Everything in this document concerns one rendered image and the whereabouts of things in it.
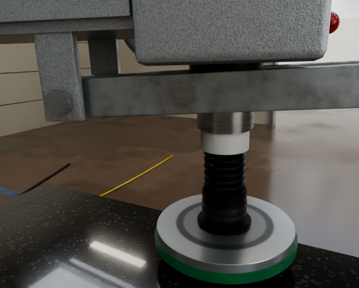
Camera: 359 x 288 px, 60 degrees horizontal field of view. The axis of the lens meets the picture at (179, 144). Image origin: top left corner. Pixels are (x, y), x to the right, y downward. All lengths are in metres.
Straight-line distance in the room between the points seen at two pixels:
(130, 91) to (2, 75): 5.43
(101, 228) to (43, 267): 0.13
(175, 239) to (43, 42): 0.31
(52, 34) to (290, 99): 0.29
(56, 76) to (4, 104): 5.41
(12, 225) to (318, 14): 0.63
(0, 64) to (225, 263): 5.55
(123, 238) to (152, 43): 0.37
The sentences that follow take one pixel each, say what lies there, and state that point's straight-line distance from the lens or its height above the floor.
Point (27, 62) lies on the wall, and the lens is 6.03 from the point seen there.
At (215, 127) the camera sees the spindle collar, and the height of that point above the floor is 1.06.
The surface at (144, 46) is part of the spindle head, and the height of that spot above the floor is 1.17.
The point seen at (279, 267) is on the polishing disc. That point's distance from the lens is 0.45.
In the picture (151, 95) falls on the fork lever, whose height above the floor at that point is 1.11.
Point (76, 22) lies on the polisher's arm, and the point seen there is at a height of 1.19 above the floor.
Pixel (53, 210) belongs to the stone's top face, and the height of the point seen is 0.85.
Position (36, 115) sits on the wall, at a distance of 6.11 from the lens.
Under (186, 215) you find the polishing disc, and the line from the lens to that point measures 0.52.
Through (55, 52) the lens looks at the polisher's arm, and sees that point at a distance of 0.40.
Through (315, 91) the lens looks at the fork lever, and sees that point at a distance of 0.40.
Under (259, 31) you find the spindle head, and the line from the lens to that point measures 0.33.
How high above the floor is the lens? 1.15
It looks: 16 degrees down
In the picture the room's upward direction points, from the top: 2 degrees counter-clockwise
